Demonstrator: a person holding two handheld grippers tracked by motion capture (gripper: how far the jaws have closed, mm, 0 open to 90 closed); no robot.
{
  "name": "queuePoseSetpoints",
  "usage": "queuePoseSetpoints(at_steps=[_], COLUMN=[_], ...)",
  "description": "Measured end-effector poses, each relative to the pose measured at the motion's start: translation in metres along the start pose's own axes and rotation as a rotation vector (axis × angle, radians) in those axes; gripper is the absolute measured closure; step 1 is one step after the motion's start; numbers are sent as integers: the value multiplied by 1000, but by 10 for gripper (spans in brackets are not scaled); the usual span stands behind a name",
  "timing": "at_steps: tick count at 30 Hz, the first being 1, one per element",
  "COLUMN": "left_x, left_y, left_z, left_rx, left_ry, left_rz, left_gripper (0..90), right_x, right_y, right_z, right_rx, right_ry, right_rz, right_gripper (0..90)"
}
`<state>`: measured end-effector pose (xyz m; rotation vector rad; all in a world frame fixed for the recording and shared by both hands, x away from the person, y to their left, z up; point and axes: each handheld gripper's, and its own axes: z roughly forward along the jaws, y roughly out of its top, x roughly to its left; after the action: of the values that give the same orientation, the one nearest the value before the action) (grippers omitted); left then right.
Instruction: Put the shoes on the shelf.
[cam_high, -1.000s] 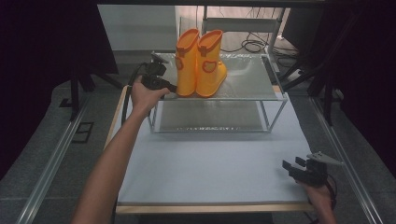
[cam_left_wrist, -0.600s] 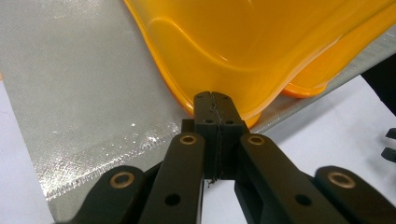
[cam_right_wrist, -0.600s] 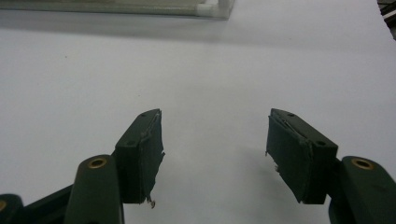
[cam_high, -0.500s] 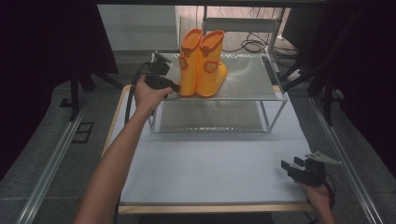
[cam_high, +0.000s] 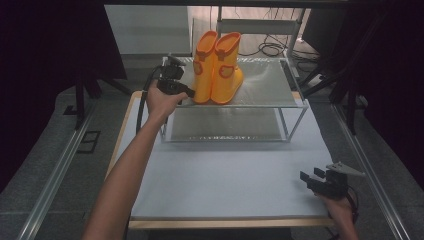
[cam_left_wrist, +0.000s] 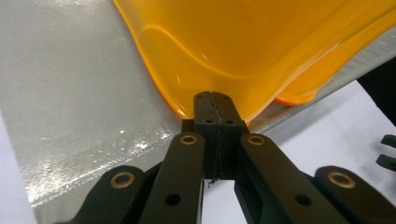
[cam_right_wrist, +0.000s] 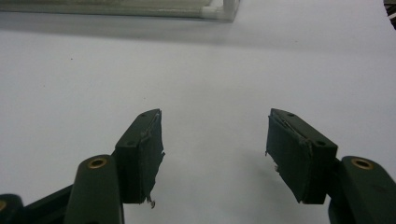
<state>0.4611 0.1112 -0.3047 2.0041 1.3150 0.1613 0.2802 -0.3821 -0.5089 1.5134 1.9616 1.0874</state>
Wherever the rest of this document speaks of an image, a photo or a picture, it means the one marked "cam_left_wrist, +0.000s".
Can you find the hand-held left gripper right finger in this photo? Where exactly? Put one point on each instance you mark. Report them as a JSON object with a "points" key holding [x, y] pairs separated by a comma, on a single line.
{"points": [[230, 130]]}

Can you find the yellow duck-shaped plastic basin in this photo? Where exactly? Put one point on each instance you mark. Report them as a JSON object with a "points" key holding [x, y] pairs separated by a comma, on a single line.
{"points": [[249, 37]]}

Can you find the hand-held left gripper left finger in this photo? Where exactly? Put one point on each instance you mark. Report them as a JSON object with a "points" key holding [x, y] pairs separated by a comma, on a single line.
{"points": [[208, 124]]}

